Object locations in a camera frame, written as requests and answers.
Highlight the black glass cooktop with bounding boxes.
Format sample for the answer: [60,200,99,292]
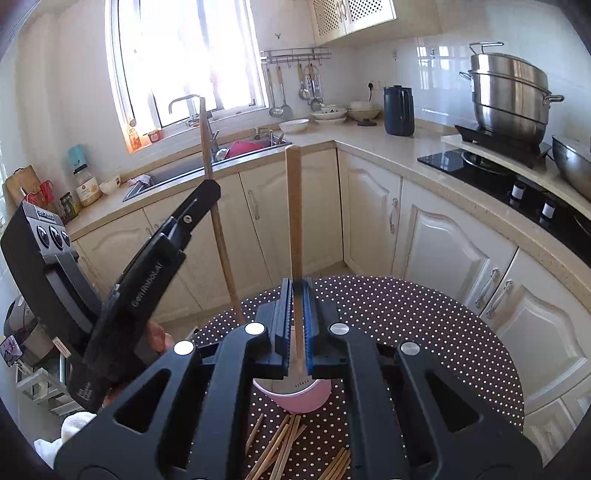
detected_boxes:
[417,148,591,252]

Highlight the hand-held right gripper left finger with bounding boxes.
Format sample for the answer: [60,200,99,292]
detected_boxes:
[53,277,296,480]

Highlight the white storage rack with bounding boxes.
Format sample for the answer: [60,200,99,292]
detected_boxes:
[16,355,79,416]

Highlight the pink basin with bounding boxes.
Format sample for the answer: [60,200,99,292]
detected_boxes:
[225,140,266,160]

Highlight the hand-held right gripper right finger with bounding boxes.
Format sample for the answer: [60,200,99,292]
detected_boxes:
[304,278,542,480]

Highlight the stack of plates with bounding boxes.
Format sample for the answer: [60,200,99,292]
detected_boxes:
[310,105,348,124]

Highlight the black induction cooker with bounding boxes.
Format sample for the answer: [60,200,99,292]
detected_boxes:
[455,124,552,169]

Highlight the grey rice cooker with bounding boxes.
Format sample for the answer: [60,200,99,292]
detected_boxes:
[4,295,56,365]

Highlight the wooden cutting board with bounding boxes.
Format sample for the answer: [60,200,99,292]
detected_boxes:
[4,165,43,206]

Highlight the long wooden chopstick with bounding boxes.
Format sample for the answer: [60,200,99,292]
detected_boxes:
[285,144,308,377]
[198,96,246,326]

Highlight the steel wok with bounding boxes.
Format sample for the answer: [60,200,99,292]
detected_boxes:
[551,134,591,201]

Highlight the steel steamer pot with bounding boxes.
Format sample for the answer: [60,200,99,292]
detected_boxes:
[459,41,565,146]

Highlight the round polka-dot table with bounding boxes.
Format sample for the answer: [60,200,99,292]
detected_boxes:
[191,274,525,480]

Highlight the beige stone countertop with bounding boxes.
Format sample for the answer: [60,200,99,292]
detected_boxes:
[60,117,591,301]

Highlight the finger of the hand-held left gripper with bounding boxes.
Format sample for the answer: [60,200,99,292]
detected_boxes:
[154,179,222,253]

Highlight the cream base cabinets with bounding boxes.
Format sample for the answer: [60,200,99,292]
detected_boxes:
[71,148,591,467]

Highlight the metal faucet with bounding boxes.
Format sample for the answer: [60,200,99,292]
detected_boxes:
[167,93,220,158]

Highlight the steel sink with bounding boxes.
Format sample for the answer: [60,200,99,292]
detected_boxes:
[122,131,293,204]

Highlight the white cloth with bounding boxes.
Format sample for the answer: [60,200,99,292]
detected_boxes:
[34,411,98,457]

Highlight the light wooden board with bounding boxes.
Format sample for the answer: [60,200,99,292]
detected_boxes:
[441,134,591,206]

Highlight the slotted metal spoon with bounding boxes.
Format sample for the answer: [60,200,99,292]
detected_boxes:
[308,65,324,112]

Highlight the kitchen window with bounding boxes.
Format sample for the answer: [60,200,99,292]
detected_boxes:
[105,0,269,153]

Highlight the metal utensil rack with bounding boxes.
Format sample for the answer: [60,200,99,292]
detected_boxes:
[260,46,332,65]

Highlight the stacked white bowls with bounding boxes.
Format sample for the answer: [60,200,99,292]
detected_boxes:
[347,102,382,123]

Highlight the pink cup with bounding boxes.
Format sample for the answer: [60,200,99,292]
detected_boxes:
[252,376,333,414]

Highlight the person's left hand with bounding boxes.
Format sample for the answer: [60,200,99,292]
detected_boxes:
[147,320,169,356]

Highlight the pile of wooden chopsticks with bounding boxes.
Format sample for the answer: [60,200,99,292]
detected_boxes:
[244,412,352,480]

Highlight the small lattice wall cabinet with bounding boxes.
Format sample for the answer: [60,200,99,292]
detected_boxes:
[308,0,398,47]

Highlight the glass jar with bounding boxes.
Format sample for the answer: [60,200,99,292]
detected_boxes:
[74,164,103,208]

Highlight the metal ladle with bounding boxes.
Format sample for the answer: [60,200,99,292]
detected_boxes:
[265,67,283,118]

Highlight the dark jar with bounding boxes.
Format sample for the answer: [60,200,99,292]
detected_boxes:
[59,191,79,222]

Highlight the black kettle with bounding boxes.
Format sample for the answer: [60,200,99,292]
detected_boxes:
[383,85,415,137]

